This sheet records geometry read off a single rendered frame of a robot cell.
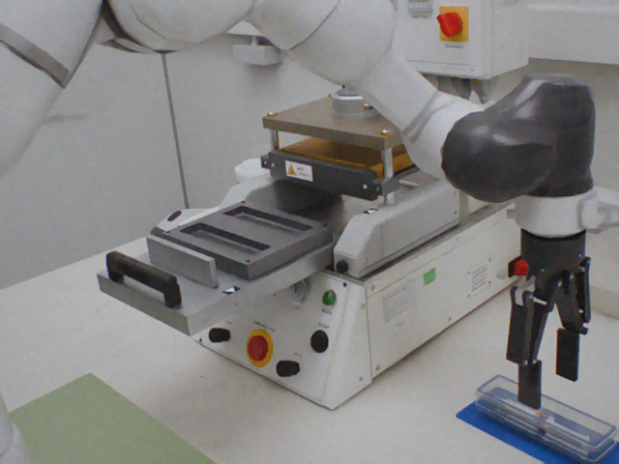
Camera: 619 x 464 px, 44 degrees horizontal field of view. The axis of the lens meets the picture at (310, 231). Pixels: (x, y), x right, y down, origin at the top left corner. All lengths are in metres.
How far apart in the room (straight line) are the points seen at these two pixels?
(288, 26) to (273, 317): 0.60
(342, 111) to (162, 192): 1.70
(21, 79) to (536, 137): 0.51
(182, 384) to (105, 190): 1.58
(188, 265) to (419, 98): 0.39
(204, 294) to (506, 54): 0.63
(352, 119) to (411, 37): 0.19
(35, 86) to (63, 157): 2.03
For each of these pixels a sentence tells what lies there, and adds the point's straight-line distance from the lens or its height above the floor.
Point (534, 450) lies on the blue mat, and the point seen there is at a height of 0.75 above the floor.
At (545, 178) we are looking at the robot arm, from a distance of 0.87.
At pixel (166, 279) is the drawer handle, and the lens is 1.00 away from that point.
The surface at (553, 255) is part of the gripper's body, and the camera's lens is 0.94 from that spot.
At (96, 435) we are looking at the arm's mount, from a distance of 0.99.
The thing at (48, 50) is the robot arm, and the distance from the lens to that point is 0.65.
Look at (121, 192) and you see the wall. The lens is 2.80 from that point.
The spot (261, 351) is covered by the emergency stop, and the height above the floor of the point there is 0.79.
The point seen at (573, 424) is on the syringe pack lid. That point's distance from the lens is 1.06.
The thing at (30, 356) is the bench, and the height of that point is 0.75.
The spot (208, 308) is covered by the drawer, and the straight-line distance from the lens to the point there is 1.00.
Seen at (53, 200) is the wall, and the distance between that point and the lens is 2.70.
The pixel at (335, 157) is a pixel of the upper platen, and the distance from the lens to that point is 1.24.
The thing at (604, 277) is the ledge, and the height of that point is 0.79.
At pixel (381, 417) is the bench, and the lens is 1.14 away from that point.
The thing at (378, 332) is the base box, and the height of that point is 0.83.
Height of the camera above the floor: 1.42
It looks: 22 degrees down
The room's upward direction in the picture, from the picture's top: 5 degrees counter-clockwise
